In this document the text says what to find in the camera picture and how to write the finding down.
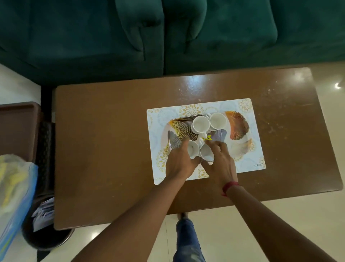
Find crumpled paper trash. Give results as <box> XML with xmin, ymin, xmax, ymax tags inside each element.
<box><xmin>32</xmin><ymin>197</ymin><xmax>55</xmax><ymax>232</ymax></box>

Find person's left hand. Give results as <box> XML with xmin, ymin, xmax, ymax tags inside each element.
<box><xmin>165</xmin><ymin>140</ymin><xmax>203</xmax><ymax>184</ymax></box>

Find white ceramic cup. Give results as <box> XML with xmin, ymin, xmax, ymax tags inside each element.
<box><xmin>187</xmin><ymin>140</ymin><xmax>201</xmax><ymax>160</ymax></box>
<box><xmin>199</xmin><ymin>144</ymin><xmax>215</xmax><ymax>162</ymax></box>
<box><xmin>206</xmin><ymin>112</ymin><xmax>227</xmax><ymax>132</ymax></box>
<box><xmin>191</xmin><ymin>115</ymin><xmax>211</xmax><ymax>139</ymax></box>

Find black waste bin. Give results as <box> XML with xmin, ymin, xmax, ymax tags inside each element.
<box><xmin>21</xmin><ymin>196</ymin><xmax>76</xmax><ymax>252</ymax></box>

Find person's right hand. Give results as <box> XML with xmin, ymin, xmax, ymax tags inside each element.
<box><xmin>201</xmin><ymin>140</ymin><xmax>240</xmax><ymax>190</ymax></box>

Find green velvet sofa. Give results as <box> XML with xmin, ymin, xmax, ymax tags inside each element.
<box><xmin>0</xmin><ymin>0</ymin><xmax>345</xmax><ymax>87</ymax></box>

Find brown plastic tray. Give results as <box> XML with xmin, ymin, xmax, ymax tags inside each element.
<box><xmin>0</xmin><ymin>101</ymin><xmax>41</xmax><ymax>162</ymax></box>

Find floral white placemat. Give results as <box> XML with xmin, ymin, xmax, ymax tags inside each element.
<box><xmin>146</xmin><ymin>98</ymin><xmax>267</xmax><ymax>186</ymax></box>

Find person's right forearm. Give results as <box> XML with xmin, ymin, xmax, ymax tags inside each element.
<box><xmin>226</xmin><ymin>185</ymin><xmax>337</xmax><ymax>262</ymax></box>

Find red thread wristband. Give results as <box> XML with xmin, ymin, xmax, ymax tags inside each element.
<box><xmin>221</xmin><ymin>181</ymin><xmax>240</xmax><ymax>198</ymax></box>

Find person's left forearm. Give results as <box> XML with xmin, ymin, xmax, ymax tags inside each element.
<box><xmin>71</xmin><ymin>177</ymin><xmax>187</xmax><ymax>262</ymax></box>

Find clear zip bag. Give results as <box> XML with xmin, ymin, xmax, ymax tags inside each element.
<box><xmin>0</xmin><ymin>154</ymin><xmax>39</xmax><ymax>252</ymax></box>

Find leaf print serving tray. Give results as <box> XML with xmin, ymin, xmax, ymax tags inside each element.
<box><xmin>161</xmin><ymin>110</ymin><xmax>255</xmax><ymax>162</ymax></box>

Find person's blue jeans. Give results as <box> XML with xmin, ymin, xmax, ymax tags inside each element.
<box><xmin>172</xmin><ymin>218</ymin><xmax>207</xmax><ymax>262</ymax></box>

